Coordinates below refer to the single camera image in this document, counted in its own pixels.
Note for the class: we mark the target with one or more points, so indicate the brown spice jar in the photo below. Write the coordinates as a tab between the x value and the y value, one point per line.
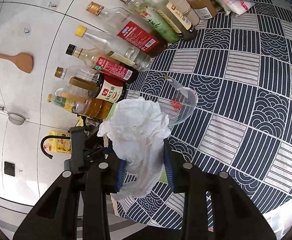
203	8

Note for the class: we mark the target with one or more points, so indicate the clear glass bowl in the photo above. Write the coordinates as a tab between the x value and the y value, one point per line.
181	105

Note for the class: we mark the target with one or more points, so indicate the yellow dish soap bottle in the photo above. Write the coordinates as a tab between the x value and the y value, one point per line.
58	145

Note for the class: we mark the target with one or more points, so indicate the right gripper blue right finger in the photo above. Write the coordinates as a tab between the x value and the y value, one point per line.
168	165

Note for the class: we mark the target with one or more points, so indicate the dark sauce bottle cream label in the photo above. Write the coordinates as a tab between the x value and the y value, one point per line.
176	19

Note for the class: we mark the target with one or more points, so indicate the brown bottle red label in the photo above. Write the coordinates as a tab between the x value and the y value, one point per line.
97	60

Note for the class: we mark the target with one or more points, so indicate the black wall socket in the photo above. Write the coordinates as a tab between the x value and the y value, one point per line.
9	168

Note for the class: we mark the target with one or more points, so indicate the white tissue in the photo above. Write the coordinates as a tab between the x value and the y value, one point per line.
137	130

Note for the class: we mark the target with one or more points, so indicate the soy sauce jug red label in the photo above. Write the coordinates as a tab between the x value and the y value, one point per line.
99	86

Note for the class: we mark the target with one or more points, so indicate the wooden spatula on wall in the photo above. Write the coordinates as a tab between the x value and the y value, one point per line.
23	61

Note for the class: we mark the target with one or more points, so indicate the clear bottle yellow cap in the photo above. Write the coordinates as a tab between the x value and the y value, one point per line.
116	48

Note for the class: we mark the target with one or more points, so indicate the blue patterned tablecloth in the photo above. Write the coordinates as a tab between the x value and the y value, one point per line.
241	69

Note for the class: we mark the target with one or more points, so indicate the clear bottle large red label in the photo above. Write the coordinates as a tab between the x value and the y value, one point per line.
133	29

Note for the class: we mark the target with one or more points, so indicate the cooking oil jug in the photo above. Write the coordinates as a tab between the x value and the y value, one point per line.
88	107

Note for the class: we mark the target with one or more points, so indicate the green yellow label bottle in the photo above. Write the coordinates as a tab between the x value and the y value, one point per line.
62	102

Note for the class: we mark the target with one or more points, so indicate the small gold cap bottle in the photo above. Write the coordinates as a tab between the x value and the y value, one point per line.
84	73

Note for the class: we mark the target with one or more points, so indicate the black faucet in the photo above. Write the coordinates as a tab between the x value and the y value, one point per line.
44	151

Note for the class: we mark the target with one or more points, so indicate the white spice jar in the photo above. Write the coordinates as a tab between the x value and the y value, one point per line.
184	7

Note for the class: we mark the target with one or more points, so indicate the metal strainer on wall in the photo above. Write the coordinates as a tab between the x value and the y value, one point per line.
14	118

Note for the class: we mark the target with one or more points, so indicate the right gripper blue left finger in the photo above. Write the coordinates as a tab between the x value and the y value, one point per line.
120	172

